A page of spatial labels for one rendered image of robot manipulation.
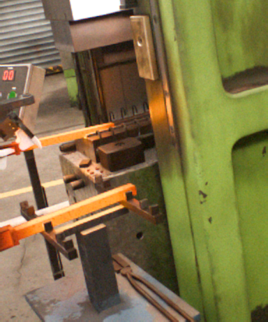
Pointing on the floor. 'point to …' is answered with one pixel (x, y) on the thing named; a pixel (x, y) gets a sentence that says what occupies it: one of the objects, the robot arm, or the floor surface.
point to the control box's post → (41, 207)
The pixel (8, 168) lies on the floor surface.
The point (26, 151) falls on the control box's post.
